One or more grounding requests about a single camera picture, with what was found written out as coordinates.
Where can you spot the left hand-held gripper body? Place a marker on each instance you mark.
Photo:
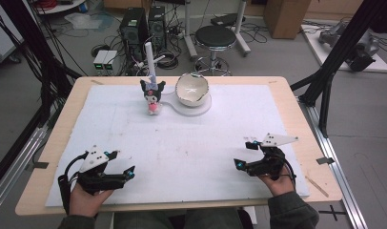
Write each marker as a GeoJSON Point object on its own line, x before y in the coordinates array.
{"type": "Point", "coordinates": [96, 171]}

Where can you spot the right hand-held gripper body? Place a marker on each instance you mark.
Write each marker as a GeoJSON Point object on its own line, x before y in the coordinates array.
{"type": "Point", "coordinates": [268, 162]}

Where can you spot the black and pink plush toy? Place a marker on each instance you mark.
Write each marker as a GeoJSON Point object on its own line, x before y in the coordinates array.
{"type": "Point", "coordinates": [152, 95]}

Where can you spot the white stand with pole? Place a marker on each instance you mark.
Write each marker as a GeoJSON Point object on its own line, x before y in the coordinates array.
{"type": "Point", "coordinates": [152, 57]}

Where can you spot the person's right hand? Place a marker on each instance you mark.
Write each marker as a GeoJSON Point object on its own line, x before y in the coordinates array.
{"type": "Point", "coordinates": [279, 186]}

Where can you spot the person's left hand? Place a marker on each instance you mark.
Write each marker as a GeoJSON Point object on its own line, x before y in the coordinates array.
{"type": "Point", "coordinates": [86, 202]}

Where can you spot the black tape piece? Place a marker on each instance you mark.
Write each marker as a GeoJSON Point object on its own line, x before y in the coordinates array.
{"type": "Point", "coordinates": [325, 160]}
{"type": "Point", "coordinates": [39, 165]}

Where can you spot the thin wooden stick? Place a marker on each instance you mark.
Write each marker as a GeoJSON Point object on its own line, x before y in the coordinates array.
{"type": "Point", "coordinates": [318, 188]}

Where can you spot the white foam board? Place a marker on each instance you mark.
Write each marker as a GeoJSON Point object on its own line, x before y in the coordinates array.
{"type": "Point", "coordinates": [182, 143]}

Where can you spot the wooden table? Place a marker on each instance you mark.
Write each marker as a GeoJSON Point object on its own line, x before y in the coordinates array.
{"type": "Point", "coordinates": [61, 120]}

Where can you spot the person's legs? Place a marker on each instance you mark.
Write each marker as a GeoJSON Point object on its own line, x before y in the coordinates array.
{"type": "Point", "coordinates": [182, 221]}

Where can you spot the white eggshell-shaped bowl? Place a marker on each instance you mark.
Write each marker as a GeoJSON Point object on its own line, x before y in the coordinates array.
{"type": "Point", "coordinates": [191, 89]}

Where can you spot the white power supply box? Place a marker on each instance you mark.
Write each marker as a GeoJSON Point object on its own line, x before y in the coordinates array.
{"type": "Point", "coordinates": [111, 60]}
{"type": "Point", "coordinates": [98, 60]}

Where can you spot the white metal table leg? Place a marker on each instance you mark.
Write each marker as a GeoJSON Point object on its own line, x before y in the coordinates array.
{"type": "Point", "coordinates": [190, 41]}
{"type": "Point", "coordinates": [241, 35]}

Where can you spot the white floor platform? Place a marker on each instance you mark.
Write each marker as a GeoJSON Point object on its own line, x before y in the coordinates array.
{"type": "Point", "coordinates": [321, 54]}

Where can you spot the black round stool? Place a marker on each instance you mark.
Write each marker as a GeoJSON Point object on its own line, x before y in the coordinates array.
{"type": "Point", "coordinates": [215, 36]}

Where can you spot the large black computer tower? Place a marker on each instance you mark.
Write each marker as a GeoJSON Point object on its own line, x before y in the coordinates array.
{"type": "Point", "coordinates": [132, 28]}

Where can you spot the flat black case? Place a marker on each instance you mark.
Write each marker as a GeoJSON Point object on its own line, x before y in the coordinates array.
{"type": "Point", "coordinates": [226, 19]}

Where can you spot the brown cardboard box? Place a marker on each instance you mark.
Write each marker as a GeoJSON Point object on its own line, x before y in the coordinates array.
{"type": "Point", "coordinates": [285, 17]}

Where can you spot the clear plastic sheet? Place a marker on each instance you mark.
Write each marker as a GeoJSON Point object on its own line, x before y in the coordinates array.
{"type": "Point", "coordinates": [86, 20]}

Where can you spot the slim black computer tower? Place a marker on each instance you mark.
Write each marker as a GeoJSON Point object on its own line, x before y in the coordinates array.
{"type": "Point", "coordinates": [157, 25]}

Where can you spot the grey machine on platform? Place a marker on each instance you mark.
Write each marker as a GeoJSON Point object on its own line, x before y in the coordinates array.
{"type": "Point", "coordinates": [363, 51]}

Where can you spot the round white table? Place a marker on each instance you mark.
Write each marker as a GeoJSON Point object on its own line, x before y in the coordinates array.
{"type": "Point", "coordinates": [59, 8]}

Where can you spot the aluminium rail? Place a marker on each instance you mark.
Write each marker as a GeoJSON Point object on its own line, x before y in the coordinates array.
{"type": "Point", "coordinates": [16, 165]}
{"type": "Point", "coordinates": [337, 171]}

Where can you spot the black metal frame strut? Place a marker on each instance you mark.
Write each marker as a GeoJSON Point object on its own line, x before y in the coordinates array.
{"type": "Point", "coordinates": [341, 47]}

